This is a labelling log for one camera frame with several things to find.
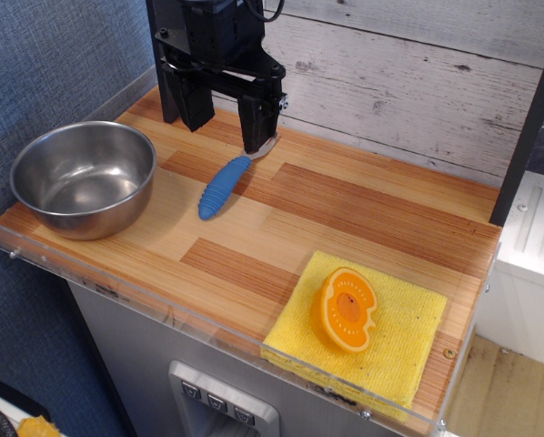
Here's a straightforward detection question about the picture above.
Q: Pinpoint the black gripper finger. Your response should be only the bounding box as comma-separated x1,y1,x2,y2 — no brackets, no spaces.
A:
237,79,287,154
162,61,215,132

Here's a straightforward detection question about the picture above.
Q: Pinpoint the stainless steel bowl pot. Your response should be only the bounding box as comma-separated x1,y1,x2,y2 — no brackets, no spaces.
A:
9,121,156,240

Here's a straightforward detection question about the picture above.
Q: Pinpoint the blue handled metal fork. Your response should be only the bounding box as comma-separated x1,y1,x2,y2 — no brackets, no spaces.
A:
198,132,278,220

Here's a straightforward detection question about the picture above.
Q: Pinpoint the yellow folded cloth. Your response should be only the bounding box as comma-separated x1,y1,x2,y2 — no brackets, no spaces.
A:
260,251,447,422

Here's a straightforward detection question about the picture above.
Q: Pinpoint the clear acrylic edge guard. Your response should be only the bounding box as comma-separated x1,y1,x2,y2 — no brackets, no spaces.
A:
0,224,482,436

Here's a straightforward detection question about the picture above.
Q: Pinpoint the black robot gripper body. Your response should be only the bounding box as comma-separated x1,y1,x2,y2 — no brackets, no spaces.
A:
156,1,286,94

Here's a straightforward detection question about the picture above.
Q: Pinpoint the black and white object corner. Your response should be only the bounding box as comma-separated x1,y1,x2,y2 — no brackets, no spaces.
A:
0,382,51,436

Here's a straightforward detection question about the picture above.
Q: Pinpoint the black vertical post right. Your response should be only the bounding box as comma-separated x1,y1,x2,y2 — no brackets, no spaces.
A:
489,68,544,227

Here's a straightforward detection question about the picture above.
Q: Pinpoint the silver toy fridge cabinet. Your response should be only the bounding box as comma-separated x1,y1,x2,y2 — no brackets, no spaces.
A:
70,284,415,436

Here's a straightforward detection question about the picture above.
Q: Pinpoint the white ribbed side cabinet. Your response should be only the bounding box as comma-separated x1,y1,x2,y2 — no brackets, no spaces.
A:
474,171,544,363

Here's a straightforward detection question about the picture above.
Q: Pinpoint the yellow object bottom left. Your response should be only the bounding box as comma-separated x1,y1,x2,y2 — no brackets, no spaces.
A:
16,416,63,437

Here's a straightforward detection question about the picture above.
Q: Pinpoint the orange plastic half toy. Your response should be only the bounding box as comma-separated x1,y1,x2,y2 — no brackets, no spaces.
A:
309,267,378,354

